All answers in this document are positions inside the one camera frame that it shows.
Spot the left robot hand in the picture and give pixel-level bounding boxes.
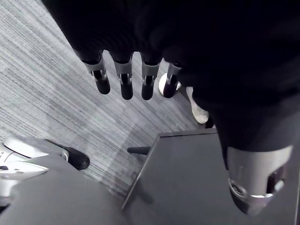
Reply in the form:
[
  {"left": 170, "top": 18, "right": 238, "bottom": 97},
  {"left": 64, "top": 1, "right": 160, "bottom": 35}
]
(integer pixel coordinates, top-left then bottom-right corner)
[{"left": 41, "top": 0, "right": 300, "bottom": 217}]

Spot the person's white shoe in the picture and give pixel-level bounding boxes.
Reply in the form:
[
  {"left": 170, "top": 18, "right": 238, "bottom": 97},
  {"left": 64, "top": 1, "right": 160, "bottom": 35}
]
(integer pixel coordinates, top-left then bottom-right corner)
[
  {"left": 158, "top": 72, "right": 182, "bottom": 98},
  {"left": 186, "top": 86, "right": 210, "bottom": 125}
]

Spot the black table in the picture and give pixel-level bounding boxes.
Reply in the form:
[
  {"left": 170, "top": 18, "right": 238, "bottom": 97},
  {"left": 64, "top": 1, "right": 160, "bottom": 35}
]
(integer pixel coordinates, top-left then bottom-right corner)
[{"left": 121, "top": 128, "right": 300, "bottom": 225}]

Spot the dark robot foot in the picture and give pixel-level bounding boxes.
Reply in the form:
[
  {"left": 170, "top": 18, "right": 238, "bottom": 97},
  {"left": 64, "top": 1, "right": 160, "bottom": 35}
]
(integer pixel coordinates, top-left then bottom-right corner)
[{"left": 44, "top": 138, "right": 91, "bottom": 171}]

